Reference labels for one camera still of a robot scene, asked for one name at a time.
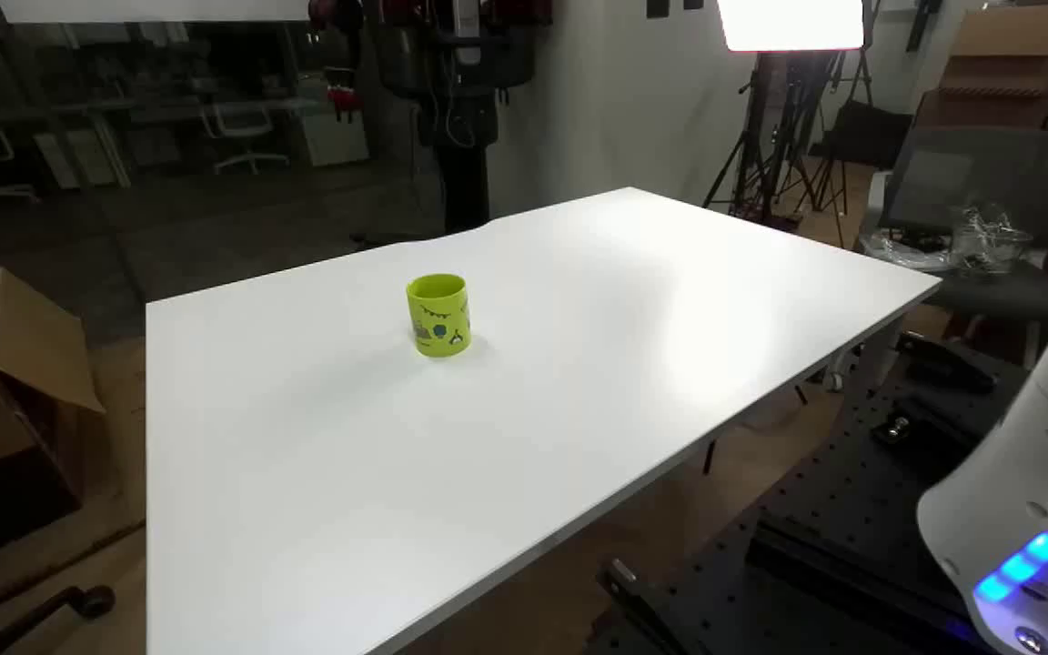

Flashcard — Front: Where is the large cardboard box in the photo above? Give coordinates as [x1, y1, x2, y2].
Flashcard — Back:
[912, 0, 1048, 129]

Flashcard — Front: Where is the yellow-green mug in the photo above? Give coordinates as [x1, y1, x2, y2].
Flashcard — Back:
[409, 273, 468, 357]

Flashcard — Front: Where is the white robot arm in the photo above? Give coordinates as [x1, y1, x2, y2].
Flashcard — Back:
[918, 345, 1048, 655]

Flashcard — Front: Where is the black perforated mounting board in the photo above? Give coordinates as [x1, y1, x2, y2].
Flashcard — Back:
[585, 334, 1025, 655]

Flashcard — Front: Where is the black light tripod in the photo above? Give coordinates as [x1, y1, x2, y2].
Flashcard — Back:
[701, 50, 836, 233]

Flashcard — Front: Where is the grey office chair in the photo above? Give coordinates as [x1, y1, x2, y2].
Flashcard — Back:
[859, 129, 1048, 326]

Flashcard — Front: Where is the brown cardboard box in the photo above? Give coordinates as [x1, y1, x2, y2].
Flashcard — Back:
[0, 265, 104, 515]

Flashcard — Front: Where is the bright studio light panel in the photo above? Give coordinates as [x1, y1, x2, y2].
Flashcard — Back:
[718, 0, 862, 50]

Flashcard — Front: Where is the white office chair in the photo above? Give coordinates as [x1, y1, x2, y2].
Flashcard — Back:
[199, 102, 292, 174]

